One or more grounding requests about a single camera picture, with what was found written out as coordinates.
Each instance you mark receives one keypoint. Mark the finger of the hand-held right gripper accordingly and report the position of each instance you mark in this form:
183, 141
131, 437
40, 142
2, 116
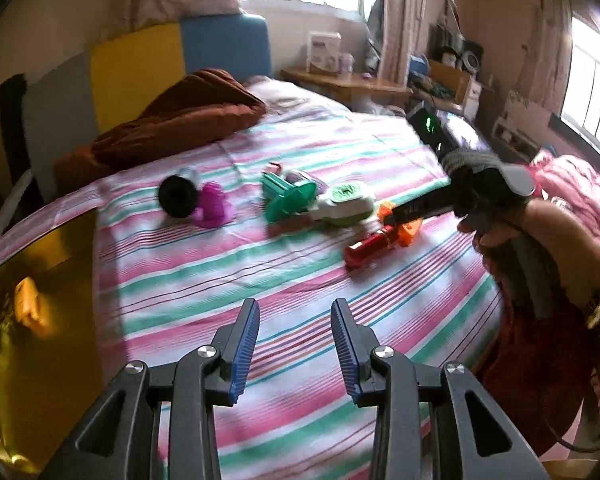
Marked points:
420, 209

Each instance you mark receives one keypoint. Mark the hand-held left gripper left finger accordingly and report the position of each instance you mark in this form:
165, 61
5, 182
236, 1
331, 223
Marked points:
245, 355

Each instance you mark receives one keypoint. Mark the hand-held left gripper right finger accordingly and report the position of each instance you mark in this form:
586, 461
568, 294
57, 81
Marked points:
344, 355

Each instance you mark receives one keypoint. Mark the orange block toy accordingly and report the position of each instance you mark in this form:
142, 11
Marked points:
410, 234

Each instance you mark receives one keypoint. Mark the red plastic toy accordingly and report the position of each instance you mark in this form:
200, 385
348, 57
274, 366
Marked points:
367, 252

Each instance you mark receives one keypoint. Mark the white and green toy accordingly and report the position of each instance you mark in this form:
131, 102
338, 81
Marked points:
347, 205

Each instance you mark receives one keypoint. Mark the green plastic toy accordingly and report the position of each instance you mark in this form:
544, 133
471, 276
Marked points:
285, 197

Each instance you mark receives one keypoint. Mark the purple perforated toy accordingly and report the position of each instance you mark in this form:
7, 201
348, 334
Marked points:
212, 205

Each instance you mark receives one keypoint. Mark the gold tray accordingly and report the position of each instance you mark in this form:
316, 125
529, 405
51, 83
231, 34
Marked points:
40, 360

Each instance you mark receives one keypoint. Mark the person's right forearm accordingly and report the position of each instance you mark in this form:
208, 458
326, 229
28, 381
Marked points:
580, 260

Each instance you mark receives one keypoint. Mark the person's right hand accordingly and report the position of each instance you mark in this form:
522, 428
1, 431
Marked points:
495, 247

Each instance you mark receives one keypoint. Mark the pink green striped bedsheet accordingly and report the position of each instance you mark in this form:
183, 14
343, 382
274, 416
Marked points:
230, 270

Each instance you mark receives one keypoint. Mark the pink cloth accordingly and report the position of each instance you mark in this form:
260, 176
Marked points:
575, 185

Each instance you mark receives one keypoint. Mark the cardboard box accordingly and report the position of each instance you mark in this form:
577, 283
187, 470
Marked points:
455, 80

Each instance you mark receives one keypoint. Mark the side window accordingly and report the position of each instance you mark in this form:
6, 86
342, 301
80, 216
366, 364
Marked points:
592, 90

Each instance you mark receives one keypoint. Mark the wooden bedside table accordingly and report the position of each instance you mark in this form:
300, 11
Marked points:
340, 84

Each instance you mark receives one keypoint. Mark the small pink toy piece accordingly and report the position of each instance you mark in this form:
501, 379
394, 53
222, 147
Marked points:
275, 166

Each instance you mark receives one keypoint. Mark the small white bottle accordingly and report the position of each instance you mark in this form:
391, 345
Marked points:
347, 65

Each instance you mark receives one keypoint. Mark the black cup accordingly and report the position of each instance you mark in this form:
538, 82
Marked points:
177, 197

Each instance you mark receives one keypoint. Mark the sheer pale curtain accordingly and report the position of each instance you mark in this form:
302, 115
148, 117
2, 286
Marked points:
400, 20

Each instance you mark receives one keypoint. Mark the white carton box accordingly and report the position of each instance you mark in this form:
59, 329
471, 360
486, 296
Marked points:
322, 52

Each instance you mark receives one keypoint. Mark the red cloth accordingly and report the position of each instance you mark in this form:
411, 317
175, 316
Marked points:
530, 385

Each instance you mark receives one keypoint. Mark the brown blanket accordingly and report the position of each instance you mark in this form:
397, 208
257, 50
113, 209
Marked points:
180, 120

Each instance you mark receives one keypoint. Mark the blue headboard cushion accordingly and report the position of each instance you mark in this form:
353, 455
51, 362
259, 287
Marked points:
225, 45

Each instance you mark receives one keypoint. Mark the white plastic bar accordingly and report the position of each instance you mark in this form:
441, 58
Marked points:
10, 205

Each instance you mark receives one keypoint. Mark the grey headboard cushion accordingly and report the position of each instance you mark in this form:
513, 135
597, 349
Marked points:
60, 120

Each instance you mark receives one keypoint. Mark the yellow headboard cushion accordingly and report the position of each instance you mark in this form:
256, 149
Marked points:
135, 70

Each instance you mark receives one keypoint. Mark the black chair back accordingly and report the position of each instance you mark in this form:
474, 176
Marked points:
12, 125

